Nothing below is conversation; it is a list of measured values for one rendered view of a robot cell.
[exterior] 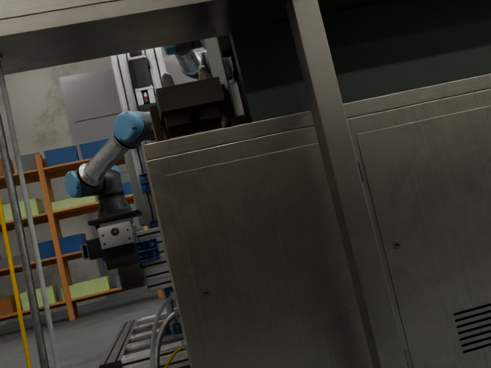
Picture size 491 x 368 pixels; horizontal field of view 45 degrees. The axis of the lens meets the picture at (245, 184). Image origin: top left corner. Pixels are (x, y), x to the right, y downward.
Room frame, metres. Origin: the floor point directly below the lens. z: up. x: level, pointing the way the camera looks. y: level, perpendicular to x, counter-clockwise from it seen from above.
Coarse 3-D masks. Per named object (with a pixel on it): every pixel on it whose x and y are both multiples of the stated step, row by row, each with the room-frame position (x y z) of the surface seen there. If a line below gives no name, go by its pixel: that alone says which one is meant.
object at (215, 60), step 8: (216, 40) 1.61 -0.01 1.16; (208, 48) 1.77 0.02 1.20; (216, 48) 1.64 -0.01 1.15; (208, 56) 1.81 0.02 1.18; (216, 56) 1.67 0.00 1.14; (216, 64) 1.70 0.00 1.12; (224, 64) 1.60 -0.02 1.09; (216, 72) 1.73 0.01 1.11; (224, 72) 1.60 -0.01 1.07; (224, 80) 1.63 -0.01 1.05
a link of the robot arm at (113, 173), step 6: (114, 168) 2.65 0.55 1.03; (108, 174) 2.62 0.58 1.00; (114, 174) 2.64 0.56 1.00; (120, 174) 2.69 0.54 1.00; (108, 180) 2.61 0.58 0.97; (114, 180) 2.64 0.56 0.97; (120, 180) 2.67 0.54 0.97; (108, 186) 2.62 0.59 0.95; (114, 186) 2.63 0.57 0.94; (120, 186) 2.66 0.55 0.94; (102, 192) 2.61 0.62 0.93; (108, 192) 2.62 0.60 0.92; (114, 192) 2.63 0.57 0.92
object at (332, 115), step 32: (288, 0) 1.34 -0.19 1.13; (320, 32) 1.32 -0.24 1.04; (320, 64) 1.32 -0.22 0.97; (320, 96) 1.32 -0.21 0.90; (320, 128) 1.33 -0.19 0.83; (352, 160) 1.32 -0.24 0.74; (352, 192) 1.32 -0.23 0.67; (352, 224) 1.32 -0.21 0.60; (352, 256) 1.33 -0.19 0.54; (384, 288) 1.32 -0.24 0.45; (384, 320) 1.32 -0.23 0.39; (384, 352) 1.32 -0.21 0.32
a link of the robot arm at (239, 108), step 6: (204, 54) 2.51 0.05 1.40; (204, 60) 2.50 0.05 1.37; (228, 60) 2.50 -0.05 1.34; (228, 66) 2.51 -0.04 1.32; (228, 72) 2.52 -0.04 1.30; (228, 78) 2.53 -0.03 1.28; (234, 84) 2.57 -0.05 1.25; (234, 90) 2.58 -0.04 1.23; (234, 96) 2.59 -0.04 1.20; (234, 102) 2.60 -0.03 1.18; (240, 102) 2.62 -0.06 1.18; (240, 108) 2.63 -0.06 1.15; (240, 114) 2.63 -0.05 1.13
